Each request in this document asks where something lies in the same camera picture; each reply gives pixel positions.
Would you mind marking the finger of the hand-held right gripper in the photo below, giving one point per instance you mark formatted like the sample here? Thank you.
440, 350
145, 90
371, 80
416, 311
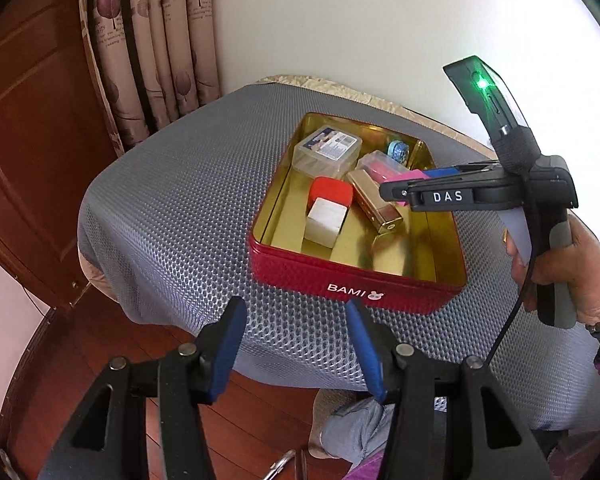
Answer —
442, 172
395, 191

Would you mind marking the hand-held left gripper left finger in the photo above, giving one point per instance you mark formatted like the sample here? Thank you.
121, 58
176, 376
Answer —
226, 355

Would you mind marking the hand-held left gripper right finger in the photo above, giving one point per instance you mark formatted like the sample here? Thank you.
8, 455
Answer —
366, 355

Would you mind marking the gold box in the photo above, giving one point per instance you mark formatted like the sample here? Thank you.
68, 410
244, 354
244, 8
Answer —
377, 205

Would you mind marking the clear box with pink contents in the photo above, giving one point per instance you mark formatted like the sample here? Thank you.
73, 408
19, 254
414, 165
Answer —
380, 167

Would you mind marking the blue patterned round object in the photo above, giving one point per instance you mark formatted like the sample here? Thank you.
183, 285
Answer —
399, 151

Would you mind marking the red plastic box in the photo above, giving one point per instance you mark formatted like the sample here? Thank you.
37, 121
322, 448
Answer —
330, 191

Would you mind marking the red tin box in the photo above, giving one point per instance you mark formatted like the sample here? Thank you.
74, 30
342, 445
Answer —
360, 287

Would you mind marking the white power adapter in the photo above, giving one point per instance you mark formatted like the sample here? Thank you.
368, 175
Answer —
325, 222

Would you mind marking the clear labelled plastic box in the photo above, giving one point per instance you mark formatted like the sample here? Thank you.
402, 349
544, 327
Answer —
327, 147

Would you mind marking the person's right hand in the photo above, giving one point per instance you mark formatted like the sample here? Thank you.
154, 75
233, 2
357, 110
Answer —
592, 275

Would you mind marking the person's grey trouser leg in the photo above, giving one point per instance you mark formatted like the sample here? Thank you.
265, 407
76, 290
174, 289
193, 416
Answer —
350, 427

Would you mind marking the purple garment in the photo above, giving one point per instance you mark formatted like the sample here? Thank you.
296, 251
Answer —
367, 471

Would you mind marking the silver metal object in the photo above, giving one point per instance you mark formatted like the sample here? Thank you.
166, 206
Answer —
280, 465

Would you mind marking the beige leaf-print curtain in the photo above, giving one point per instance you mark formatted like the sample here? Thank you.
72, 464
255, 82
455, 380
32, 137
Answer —
145, 60

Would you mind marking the brown wooden door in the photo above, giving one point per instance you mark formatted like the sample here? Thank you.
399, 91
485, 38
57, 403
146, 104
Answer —
30, 135

